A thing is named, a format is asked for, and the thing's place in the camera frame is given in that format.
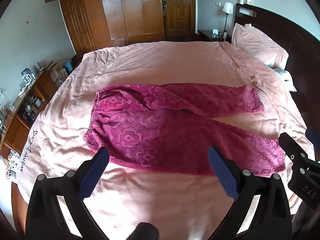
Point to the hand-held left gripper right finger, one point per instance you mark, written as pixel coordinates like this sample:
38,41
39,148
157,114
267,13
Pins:
222,175

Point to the brown wooden wardrobe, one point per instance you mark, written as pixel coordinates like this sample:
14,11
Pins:
112,12

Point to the white shade table lamp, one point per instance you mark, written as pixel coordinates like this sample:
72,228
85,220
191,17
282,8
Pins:
228,7

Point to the clear electric kettle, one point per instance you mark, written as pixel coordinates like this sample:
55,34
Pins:
27,76

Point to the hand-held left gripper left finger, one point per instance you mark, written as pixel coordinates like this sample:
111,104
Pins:
96,172

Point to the brown wooden side cabinet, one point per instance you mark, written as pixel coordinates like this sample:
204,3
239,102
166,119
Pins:
42,85

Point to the pink pillow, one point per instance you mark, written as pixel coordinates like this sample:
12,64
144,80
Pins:
255,42

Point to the brown wooden door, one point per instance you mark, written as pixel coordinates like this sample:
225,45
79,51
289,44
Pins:
178,7

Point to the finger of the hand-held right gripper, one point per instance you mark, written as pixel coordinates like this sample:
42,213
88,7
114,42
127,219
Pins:
291,147
313,136

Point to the magenta floral fleece pants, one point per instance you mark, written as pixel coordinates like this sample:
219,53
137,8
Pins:
150,130

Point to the dark cloth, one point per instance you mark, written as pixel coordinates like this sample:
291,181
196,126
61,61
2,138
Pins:
142,231

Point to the pink duvet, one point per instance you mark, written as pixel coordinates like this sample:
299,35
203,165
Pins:
162,62

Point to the dark wooden nightstand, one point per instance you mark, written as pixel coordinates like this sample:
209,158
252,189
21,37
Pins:
207,37

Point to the blue plastic bin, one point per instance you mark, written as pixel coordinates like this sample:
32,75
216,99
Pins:
68,65

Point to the white pillow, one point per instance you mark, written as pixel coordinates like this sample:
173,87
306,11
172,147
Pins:
286,80

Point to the dark wooden headboard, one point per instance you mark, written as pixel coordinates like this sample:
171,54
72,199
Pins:
287,30

